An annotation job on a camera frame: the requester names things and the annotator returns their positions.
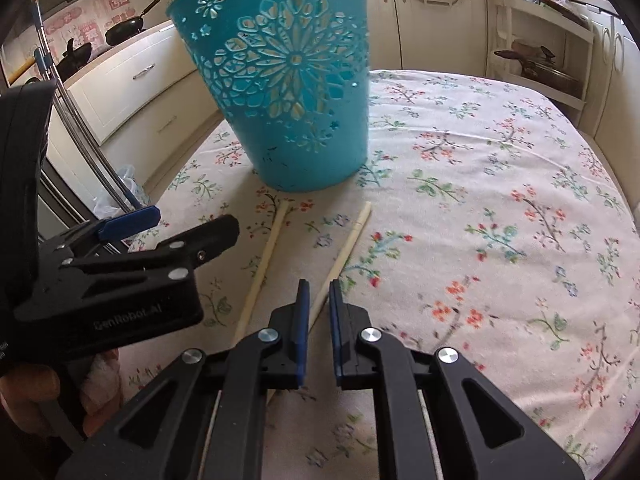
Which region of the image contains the yellow wooden stick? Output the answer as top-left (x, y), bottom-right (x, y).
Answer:
top-left (5, 57), bottom-right (38, 84)

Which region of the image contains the pale wooden chopstick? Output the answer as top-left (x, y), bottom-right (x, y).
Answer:
top-left (234, 202), bottom-right (292, 341)
top-left (265, 201), bottom-right (373, 406)

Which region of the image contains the person's left hand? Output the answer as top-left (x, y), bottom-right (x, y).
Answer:
top-left (0, 349), bottom-right (123, 438)

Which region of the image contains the cream cupboard with handles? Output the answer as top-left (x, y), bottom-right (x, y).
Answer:
top-left (367, 0), bottom-right (494, 79)

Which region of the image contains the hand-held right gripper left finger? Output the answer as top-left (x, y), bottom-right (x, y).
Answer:
top-left (55, 279), bottom-right (310, 480)

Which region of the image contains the cream corner cupboard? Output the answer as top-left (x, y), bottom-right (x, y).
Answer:
top-left (565, 0), bottom-right (640, 173)

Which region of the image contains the metal mop pole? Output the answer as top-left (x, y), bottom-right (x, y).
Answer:
top-left (30, 0), bottom-right (147, 216)

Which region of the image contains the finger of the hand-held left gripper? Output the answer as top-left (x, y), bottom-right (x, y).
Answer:
top-left (42, 205), bottom-right (161, 257)
top-left (65, 214), bottom-right (241, 286)

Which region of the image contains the floral tablecloth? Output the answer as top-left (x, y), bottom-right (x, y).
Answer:
top-left (115, 69), bottom-right (640, 480)

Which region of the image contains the steel pot with lid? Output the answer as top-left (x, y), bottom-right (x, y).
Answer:
top-left (494, 41), bottom-right (586, 99)

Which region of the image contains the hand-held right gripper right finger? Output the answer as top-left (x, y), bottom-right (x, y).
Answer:
top-left (329, 280), bottom-right (586, 480)

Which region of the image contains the black frying pan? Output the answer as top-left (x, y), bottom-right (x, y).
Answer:
top-left (104, 0), bottom-right (164, 47)

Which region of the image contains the clear plastic bag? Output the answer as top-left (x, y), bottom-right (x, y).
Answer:
top-left (92, 164), bottom-right (151, 217)

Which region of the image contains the white shelf rack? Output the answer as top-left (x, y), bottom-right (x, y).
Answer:
top-left (487, 0), bottom-right (596, 114)

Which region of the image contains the pink patterned wall sticker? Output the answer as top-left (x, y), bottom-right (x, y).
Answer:
top-left (42, 0), bottom-right (137, 61)

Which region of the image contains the black wok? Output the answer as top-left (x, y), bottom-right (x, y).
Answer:
top-left (60, 37), bottom-right (94, 69)

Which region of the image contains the blue perforated plastic bucket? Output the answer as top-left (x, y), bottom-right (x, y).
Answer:
top-left (166, 0), bottom-right (372, 193)

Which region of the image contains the cream drawer cabinet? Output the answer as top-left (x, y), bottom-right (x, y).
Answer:
top-left (50, 17), bottom-right (228, 186)

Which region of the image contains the dark wooden board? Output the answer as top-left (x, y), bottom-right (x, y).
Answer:
top-left (537, 0), bottom-right (592, 29)

